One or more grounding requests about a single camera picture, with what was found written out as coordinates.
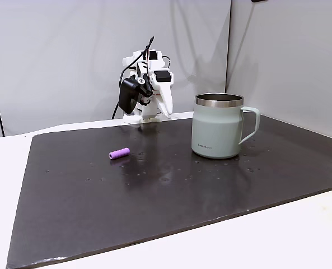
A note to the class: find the purple pen grip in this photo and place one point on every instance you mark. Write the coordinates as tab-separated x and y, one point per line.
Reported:
119	153

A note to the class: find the pale green steel mug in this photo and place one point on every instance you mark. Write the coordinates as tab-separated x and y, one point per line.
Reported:
216	131

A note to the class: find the dark table mat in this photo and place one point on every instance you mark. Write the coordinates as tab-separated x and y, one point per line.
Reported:
160	190

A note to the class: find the black camera box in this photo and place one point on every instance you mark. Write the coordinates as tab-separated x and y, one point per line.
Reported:
128	95

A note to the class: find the black wall fixture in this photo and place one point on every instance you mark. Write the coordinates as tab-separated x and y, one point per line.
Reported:
259	0

